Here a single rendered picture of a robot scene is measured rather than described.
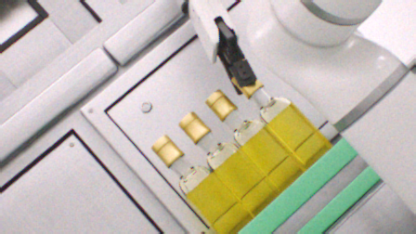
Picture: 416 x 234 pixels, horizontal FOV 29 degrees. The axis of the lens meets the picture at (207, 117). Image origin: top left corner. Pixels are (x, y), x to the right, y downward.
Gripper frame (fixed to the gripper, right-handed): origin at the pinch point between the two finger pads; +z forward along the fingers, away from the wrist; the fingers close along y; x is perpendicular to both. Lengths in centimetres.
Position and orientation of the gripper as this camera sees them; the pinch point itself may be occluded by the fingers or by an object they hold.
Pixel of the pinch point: (242, 77)
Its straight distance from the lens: 133.5
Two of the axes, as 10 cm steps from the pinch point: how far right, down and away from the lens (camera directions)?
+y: 0.3, -2.4, -9.7
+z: 4.5, 8.7, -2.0
